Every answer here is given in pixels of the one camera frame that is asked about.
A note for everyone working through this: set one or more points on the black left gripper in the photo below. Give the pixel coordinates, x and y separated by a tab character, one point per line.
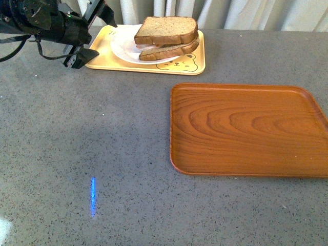
69	28

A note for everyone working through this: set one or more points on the white round plate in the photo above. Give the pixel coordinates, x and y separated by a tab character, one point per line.
124	46

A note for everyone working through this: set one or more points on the bread slice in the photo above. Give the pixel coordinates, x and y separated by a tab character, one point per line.
169	51
169	30

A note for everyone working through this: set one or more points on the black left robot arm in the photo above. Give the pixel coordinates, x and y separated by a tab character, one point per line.
26	20

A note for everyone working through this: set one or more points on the fried egg toy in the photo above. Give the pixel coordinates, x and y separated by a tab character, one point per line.
148	46

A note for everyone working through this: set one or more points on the yellow bear tray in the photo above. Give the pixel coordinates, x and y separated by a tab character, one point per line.
190	64

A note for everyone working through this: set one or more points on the grey pleated curtain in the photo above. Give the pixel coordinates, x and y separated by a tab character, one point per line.
268	15

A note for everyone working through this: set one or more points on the brown wooden tray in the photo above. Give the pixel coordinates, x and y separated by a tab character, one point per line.
247	130

